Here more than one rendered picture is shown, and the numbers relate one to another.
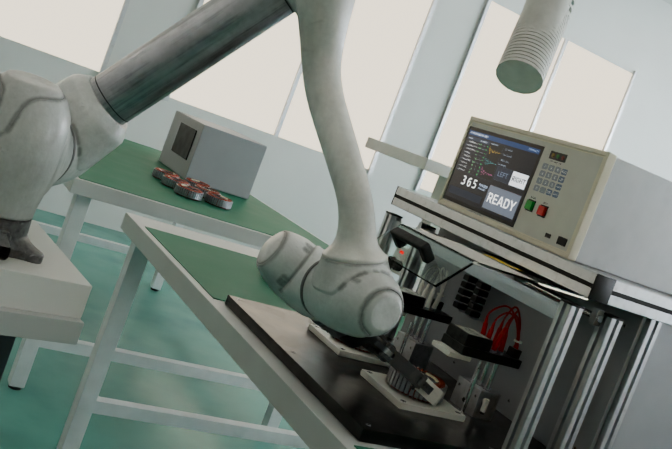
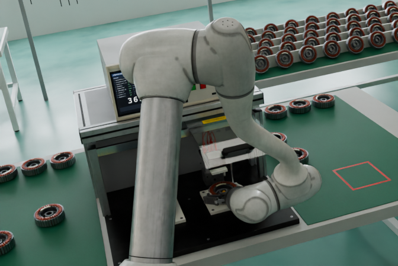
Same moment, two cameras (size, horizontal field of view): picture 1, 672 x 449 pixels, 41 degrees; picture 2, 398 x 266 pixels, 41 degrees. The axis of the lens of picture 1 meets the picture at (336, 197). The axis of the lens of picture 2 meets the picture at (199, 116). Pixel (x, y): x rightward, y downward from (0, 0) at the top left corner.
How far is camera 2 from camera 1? 1.92 m
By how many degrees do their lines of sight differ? 73
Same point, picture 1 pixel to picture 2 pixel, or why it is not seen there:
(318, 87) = (256, 129)
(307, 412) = (276, 240)
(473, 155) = (127, 85)
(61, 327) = not seen: outside the picture
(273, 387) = (238, 254)
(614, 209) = not seen: hidden behind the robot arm
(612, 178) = not seen: hidden behind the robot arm
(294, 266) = (270, 203)
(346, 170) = (287, 148)
